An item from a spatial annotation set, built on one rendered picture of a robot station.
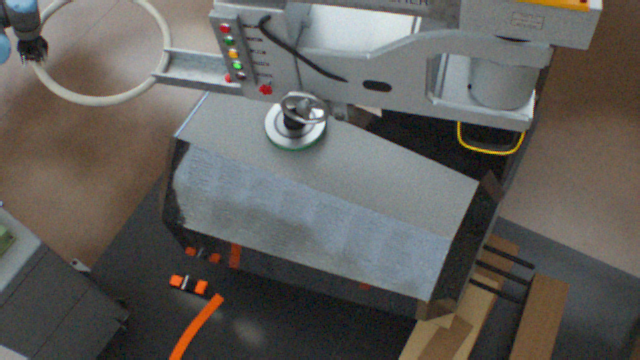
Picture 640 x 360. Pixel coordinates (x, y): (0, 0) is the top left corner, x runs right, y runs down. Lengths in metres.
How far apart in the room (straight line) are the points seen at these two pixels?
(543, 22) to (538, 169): 1.80
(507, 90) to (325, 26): 0.52
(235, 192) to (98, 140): 1.50
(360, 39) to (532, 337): 1.52
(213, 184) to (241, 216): 0.16
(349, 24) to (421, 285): 0.88
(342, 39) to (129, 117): 2.09
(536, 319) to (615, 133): 1.17
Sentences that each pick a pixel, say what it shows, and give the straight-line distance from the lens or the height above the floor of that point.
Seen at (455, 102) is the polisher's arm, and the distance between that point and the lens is 1.73.
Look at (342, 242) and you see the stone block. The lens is 2.08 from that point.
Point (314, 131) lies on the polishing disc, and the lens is 2.12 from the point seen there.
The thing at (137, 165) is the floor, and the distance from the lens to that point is 3.36.
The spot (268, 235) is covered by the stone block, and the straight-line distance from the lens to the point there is 2.19.
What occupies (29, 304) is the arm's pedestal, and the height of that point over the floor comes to 0.67.
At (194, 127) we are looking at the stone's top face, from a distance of 2.30.
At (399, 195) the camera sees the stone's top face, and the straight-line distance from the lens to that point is 2.04.
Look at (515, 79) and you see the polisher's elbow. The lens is 1.61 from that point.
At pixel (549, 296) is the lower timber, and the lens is 2.74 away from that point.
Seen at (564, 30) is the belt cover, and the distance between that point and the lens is 1.43.
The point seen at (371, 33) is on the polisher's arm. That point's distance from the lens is 1.67.
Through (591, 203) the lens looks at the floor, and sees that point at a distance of 3.12.
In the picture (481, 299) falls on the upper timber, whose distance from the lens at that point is 2.55.
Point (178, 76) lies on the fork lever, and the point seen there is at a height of 1.14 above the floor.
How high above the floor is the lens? 2.64
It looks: 60 degrees down
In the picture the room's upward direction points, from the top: 12 degrees counter-clockwise
